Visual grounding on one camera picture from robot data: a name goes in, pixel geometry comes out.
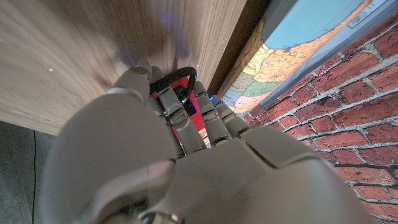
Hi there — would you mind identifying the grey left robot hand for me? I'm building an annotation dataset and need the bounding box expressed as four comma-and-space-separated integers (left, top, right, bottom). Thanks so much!
40, 58, 377, 224

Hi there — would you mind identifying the rolled colourful map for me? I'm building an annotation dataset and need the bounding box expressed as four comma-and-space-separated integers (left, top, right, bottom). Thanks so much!
216, 0, 398, 114

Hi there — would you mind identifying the red brick printed backdrop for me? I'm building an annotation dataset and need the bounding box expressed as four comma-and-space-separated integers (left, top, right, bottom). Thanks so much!
241, 11, 398, 224

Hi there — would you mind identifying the thin black cable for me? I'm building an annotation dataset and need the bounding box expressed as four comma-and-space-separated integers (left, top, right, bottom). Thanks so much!
32, 129, 37, 224

